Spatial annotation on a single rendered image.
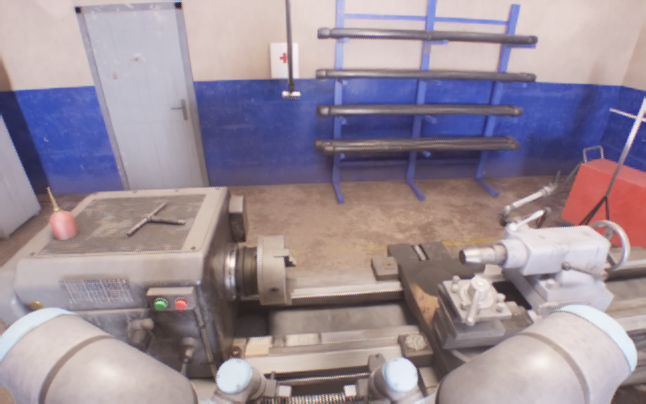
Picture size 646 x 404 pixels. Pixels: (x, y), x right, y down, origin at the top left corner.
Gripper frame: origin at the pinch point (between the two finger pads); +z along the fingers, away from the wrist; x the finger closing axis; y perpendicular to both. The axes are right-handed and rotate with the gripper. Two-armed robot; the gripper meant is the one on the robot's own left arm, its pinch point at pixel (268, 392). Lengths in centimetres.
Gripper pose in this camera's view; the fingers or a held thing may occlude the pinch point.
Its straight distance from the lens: 131.7
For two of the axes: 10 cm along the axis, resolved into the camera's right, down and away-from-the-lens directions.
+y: 0.9, -7.9, 6.1
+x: -9.8, 0.2, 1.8
